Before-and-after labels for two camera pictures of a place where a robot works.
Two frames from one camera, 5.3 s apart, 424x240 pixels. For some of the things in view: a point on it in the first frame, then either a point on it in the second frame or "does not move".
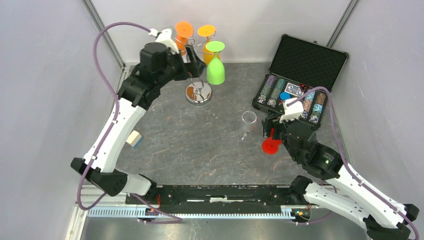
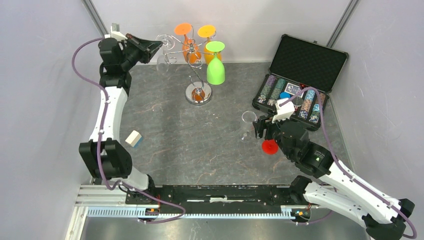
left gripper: (195, 67) -> (146, 55)
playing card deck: (294, 89) does not move
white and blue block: (135, 139) does not move
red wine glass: (270, 146) does not move
